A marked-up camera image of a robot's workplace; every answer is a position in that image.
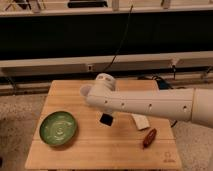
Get black hanging cable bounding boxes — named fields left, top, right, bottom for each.
left=101, top=3, right=135, bottom=73

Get white folded cloth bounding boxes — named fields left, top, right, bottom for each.
left=132, top=114, right=150, bottom=130

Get green ceramic plate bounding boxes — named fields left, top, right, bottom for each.
left=39, top=111, right=77, bottom=146

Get brown sausage toy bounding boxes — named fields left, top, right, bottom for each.
left=143, top=129, right=157, bottom=148

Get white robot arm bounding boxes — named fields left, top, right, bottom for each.
left=85, top=73, right=213, bottom=128

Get wooden table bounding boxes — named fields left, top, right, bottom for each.
left=25, top=80, right=182, bottom=170

